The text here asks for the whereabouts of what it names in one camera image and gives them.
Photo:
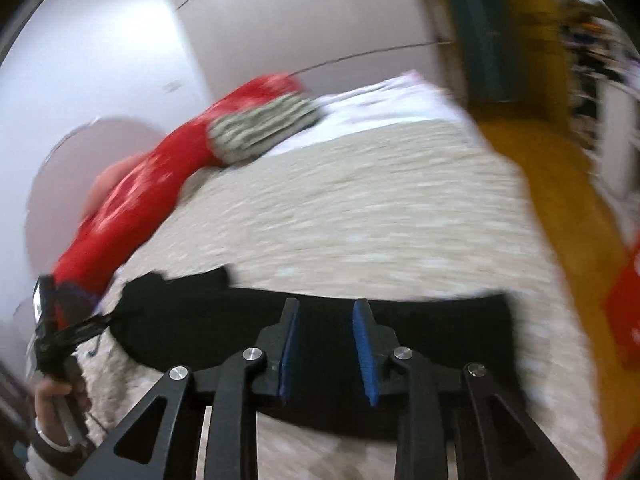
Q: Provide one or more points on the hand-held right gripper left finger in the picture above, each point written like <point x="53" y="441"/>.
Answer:
<point x="288" y="355"/>

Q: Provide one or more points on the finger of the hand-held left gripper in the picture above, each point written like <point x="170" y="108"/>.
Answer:
<point x="87" y="329"/>

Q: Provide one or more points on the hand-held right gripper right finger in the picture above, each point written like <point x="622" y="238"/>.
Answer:
<point x="364" y="355"/>

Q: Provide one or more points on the black pants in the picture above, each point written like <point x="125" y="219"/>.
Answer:
<point x="320" y="410"/>

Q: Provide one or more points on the person's left forearm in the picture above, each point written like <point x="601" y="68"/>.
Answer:
<point x="50" y="465"/>

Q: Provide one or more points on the person's left hand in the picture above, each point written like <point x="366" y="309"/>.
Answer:
<point x="47" y="405"/>

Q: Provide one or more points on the red patterned cloth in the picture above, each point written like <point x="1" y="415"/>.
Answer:
<point x="145" y="185"/>

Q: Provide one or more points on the beige fuzzy blanket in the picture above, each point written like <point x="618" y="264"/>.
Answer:
<point x="360" y="200"/>

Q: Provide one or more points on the grey striped pillow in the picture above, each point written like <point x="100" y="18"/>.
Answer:
<point x="260" y="127"/>

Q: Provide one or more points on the white bed sheet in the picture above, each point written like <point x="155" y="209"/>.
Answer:
<point x="395" y="105"/>

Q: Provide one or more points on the red object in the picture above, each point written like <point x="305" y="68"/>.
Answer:
<point x="625" y="310"/>

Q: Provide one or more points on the cluttered shelf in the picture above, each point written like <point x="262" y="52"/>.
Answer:
<point x="607" y="80"/>

